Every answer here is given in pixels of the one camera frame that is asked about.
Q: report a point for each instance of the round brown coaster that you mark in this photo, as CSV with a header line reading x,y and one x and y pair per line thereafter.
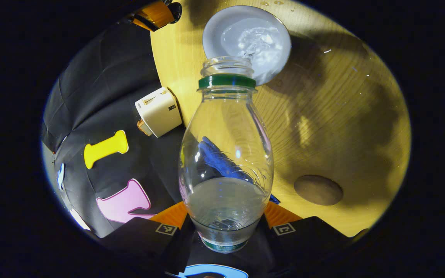
x,y
318,190

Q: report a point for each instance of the toast slice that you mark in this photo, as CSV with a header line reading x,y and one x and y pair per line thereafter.
x,y
144,128

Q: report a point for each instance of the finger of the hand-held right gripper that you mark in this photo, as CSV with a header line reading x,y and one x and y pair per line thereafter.
x,y
155,13

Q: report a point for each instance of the white teacup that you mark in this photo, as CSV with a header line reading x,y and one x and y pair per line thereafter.
x,y
226,23

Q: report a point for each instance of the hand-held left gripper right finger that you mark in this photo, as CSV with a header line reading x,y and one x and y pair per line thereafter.
x,y
307,243

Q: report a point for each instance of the blue teacup lid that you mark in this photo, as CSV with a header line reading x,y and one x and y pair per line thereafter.
x,y
176,11

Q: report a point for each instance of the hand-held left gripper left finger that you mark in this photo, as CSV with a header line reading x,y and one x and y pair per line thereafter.
x,y
145,239

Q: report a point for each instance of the clear plastic water bottle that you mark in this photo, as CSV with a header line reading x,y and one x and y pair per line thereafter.
x,y
226,154

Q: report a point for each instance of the white toaster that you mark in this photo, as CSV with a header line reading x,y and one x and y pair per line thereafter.
x,y
158,112

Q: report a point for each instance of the blue folded towel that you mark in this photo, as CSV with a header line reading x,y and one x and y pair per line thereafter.
x,y
274,199

